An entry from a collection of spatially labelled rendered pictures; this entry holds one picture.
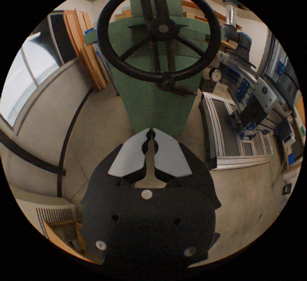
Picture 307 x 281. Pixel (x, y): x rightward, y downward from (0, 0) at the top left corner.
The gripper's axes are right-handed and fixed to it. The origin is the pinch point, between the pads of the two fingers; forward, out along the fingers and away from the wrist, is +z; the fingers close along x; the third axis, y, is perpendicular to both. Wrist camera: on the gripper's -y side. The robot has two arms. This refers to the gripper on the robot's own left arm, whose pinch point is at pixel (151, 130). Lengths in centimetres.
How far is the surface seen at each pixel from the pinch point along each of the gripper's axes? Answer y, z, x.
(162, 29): -17.9, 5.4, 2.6
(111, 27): -33.2, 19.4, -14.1
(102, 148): 50, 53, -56
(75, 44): -109, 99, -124
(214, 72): -13.8, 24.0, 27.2
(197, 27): -32.9, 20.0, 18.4
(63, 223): 64, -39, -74
